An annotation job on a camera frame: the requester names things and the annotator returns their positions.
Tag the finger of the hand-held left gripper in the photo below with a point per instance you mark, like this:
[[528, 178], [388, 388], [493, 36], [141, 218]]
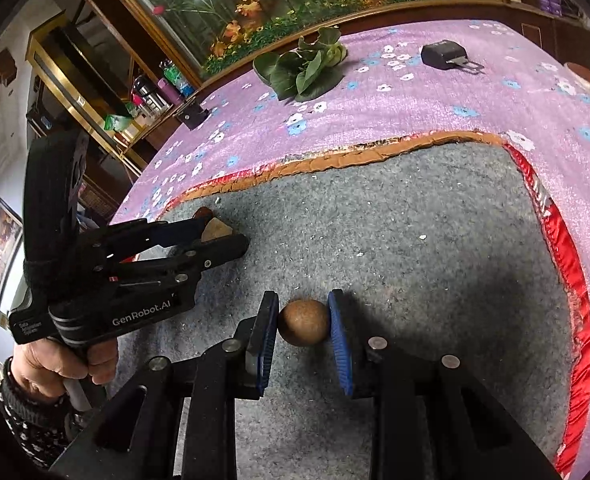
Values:
[[175, 232], [215, 252]]

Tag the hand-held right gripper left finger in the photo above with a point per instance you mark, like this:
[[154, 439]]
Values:
[[267, 342]]

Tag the grey felt mat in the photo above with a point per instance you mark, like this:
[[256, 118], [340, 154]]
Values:
[[400, 235]]

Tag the purple floral blanket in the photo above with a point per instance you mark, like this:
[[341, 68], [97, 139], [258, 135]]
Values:
[[425, 110]]

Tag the brown longan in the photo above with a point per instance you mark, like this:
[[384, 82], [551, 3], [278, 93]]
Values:
[[302, 322]]

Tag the red jujube date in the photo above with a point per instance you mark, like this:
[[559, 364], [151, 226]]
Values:
[[205, 211]]

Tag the green bok choy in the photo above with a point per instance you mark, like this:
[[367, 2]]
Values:
[[300, 67]]

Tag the green packet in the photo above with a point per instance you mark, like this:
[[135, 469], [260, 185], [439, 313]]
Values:
[[117, 122]]

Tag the person's left hand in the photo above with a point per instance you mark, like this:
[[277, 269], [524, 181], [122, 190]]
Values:
[[60, 366]]

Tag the white thread roll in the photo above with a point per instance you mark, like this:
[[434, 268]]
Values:
[[587, 80]]

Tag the black power adapter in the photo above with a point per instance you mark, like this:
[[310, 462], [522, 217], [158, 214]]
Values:
[[442, 55]]

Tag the glass display cabinet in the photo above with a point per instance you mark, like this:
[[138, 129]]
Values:
[[90, 75]]

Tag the person's left forearm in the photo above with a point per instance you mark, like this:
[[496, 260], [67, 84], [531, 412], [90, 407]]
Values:
[[25, 422]]

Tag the green drink bottle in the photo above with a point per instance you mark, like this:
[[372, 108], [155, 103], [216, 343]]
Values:
[[179, 79]]

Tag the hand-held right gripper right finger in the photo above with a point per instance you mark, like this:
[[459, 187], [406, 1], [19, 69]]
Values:
[[340, 347]]

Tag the beige peeled fruit piece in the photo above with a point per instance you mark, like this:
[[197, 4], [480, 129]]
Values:
[[217, 230]]

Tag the small black box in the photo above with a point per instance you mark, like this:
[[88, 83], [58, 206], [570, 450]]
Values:
[[192, 115]]

